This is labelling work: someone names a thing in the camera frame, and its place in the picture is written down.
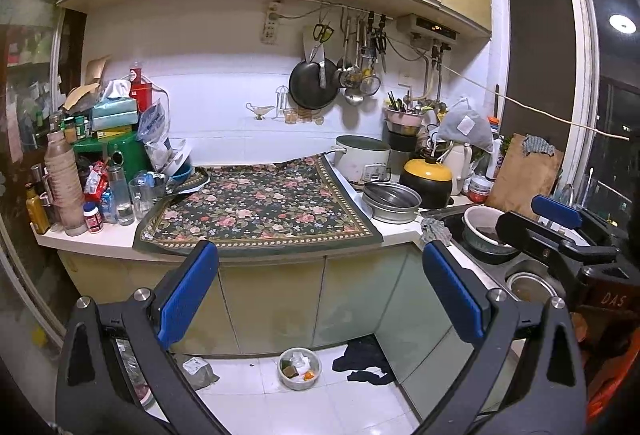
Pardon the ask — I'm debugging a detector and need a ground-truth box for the white tissue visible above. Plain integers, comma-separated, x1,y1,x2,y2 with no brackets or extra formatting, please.
291,351,311,374

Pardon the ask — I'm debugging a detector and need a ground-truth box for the wooden cutting board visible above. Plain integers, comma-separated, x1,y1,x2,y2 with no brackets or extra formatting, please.
485,134,564,221

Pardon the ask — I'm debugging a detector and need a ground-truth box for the white bowl in sink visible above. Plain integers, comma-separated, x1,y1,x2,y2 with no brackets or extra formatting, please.
462,206,518,256

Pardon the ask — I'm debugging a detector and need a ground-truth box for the steel sink drain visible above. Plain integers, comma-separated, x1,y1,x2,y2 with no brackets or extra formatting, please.
506,271,558,303

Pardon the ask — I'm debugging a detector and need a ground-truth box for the white thermos jug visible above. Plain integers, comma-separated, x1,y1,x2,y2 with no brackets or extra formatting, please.
442,144,473,196

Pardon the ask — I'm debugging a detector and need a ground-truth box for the grey bag on floor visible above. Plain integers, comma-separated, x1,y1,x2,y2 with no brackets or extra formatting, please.
174,354,219,391

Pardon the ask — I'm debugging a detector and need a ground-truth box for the grey dish rag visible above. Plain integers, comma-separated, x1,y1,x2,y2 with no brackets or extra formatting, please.
421,217,452,247

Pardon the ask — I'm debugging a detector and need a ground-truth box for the black yellow-lid pot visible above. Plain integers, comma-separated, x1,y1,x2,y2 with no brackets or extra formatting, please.
399,158,452,210

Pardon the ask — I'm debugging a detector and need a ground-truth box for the grey hanging mask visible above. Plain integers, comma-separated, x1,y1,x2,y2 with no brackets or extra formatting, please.
437,106,494,152

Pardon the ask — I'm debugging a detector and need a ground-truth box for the stainless steel basin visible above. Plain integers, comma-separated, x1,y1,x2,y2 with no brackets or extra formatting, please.
362,182,422,225

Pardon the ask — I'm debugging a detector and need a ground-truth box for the pink utensil holder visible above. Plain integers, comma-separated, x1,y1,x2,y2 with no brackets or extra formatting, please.
384,108,423,136

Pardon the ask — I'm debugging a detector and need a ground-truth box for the dark cloth on floor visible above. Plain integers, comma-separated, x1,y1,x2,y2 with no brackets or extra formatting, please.
332,335,395,386

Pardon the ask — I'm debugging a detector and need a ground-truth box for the yellow oil bottle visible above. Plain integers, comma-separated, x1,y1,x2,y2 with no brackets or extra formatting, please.
25,183,50,235

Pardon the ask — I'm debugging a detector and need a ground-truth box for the white rice cooker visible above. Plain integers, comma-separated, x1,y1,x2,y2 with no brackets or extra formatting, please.
331,135,390,186

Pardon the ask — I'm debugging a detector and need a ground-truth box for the hanging strainer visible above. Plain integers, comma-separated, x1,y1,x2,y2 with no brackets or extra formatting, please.
360,45,382,97

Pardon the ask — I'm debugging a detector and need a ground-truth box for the stack of brown cups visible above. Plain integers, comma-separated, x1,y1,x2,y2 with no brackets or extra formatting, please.
44,131,87,237

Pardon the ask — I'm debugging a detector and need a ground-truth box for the hanging metal ladle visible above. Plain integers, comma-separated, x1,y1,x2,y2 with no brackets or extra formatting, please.
343,17,363,106

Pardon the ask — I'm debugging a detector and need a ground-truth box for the green storage box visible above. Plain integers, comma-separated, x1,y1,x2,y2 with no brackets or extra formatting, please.
73,132,152,182

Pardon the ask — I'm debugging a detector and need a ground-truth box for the floral green table mat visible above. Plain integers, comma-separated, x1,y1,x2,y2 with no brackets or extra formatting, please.
132,155,383,259

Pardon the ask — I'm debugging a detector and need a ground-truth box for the black hanging frying pan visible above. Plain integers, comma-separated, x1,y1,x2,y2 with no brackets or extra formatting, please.
288,59,340,110

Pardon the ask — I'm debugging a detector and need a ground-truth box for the clear plastic bag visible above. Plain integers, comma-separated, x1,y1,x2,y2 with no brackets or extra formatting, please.
137,102,172,171

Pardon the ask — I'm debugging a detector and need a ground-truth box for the teal tissue box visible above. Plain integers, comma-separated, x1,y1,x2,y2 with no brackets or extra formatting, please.
91,97,139,132

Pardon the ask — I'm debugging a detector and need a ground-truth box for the red bottle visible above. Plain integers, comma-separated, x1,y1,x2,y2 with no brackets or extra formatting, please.
129,66,152,114

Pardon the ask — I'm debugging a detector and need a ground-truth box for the white gravy boat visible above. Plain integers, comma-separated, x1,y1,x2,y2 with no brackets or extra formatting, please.
245,103,276,120

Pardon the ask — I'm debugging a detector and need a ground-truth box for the white power strip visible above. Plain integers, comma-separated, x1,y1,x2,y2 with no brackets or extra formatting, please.
260,1,281,45

